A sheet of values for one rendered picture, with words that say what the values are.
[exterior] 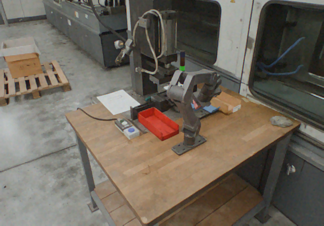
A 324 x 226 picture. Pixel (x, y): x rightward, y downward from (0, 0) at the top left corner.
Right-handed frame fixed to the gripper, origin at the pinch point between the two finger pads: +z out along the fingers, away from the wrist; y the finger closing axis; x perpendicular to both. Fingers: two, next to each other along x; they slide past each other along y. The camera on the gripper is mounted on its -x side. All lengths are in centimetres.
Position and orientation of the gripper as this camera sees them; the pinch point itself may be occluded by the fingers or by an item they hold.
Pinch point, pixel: (196, 108)
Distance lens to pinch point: 143.4
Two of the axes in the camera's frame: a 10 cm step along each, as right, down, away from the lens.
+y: -4.7, -7.6, 4.5
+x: -8.5, 2.4, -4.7
